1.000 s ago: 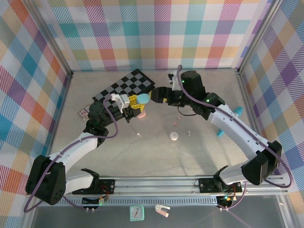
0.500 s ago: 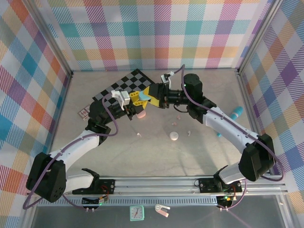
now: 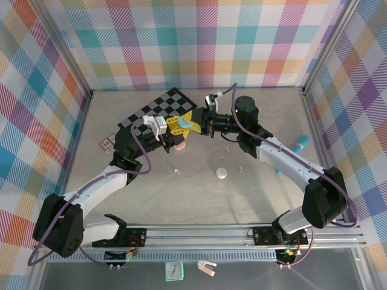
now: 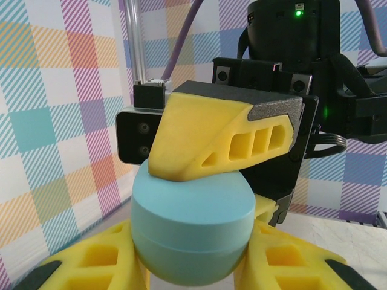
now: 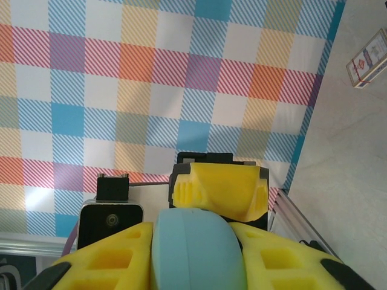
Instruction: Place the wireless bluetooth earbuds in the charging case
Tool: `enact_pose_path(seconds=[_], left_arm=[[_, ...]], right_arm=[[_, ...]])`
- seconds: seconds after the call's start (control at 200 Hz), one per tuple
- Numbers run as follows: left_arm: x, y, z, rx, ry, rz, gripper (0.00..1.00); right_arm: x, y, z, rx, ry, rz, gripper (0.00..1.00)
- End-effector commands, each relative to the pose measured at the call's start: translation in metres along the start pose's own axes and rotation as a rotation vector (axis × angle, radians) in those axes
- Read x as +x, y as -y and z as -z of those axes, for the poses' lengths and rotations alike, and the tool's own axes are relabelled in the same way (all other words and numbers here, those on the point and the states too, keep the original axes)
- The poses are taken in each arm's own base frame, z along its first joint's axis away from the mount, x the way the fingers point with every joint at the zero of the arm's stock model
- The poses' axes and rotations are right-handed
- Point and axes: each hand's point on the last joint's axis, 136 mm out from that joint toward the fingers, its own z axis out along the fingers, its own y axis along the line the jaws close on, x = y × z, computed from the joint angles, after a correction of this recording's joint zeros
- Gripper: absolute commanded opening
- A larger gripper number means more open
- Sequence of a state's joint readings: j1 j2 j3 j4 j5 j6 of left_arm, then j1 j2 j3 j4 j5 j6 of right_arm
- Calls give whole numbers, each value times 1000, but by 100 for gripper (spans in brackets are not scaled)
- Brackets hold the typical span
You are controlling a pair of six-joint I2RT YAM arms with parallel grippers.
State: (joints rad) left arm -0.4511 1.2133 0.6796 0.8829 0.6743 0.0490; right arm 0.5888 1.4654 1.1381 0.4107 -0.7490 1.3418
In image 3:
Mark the black grey chessboard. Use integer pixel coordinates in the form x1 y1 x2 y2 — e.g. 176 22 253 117
117 87 199 143

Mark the small playing card box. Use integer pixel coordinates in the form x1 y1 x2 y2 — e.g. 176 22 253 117
99 132 116 153

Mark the blue cylindrical device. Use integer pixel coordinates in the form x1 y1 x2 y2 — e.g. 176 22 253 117
275 135 311 176

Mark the black controller board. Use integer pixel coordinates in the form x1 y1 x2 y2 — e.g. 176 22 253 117
275 247 299 263
103 248 140 263

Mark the white pink small tool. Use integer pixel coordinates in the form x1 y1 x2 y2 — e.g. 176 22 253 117
196 259 218 277

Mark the teal square clock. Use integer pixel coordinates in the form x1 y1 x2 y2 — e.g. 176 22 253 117
164 260 184 283

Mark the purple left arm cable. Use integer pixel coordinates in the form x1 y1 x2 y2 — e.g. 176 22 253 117
28 119 152 268

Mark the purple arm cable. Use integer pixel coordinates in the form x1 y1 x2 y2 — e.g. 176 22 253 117
28 119 152 268
219 83 361 268

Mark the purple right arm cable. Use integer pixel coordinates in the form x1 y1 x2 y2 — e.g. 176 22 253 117
219 83 361 268

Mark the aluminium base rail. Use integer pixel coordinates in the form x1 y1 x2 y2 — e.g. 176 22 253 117
36 222 367 251

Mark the aluminium frame post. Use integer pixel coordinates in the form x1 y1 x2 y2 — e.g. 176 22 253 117
301 0 363 95
30 0 94 100

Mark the slotted metal cable strip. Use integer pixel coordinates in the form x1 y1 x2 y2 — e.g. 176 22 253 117
48 252 303 263

